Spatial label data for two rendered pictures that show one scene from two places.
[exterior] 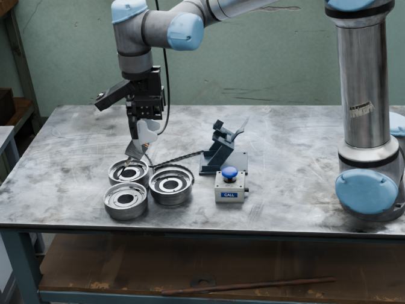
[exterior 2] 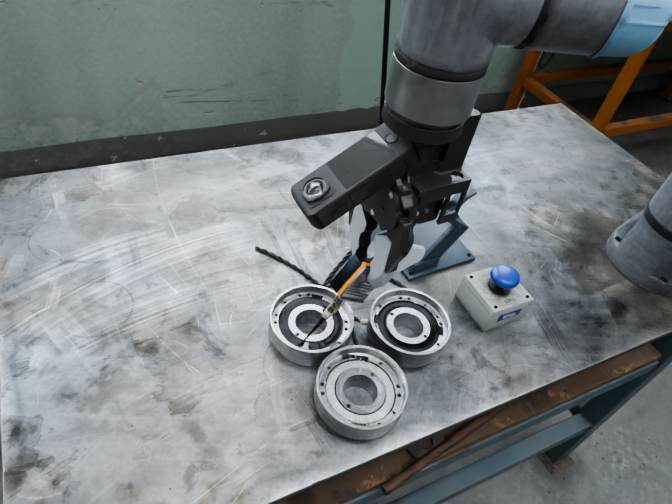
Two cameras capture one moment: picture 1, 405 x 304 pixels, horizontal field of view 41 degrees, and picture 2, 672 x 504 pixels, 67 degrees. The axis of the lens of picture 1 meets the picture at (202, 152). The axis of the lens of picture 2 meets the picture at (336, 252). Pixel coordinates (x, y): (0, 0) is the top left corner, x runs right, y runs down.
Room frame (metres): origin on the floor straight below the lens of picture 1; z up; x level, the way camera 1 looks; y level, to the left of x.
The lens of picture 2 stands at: (0.86, 0.44, 1.34)
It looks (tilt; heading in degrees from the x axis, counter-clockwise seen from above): 45 degrees down; 319
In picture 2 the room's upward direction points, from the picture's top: 11 degrees clockwise
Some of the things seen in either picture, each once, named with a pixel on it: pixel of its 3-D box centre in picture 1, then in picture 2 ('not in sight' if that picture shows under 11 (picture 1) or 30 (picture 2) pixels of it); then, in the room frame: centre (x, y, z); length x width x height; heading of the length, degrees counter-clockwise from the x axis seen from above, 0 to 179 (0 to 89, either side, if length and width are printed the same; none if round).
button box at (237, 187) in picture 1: (232, 186); (496, 295); (1.08, -0.07, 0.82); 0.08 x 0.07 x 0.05; 82
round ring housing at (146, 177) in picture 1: (129, 176); (310, 326); (1.16, 0.19, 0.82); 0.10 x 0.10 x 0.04
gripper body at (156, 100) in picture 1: (143, 92); (415, 164); (1.13, 0.13, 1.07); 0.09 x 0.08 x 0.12; 85
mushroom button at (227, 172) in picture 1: (229, 177); (500, 284); (1.08, -0.06, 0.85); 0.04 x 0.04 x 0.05
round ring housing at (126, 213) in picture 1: (126, 201); (359, 393); (1.05, 0.19, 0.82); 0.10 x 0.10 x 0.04
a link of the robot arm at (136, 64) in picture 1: (135, 59); (429, 84); (1.13, 0.13, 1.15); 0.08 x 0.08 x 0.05
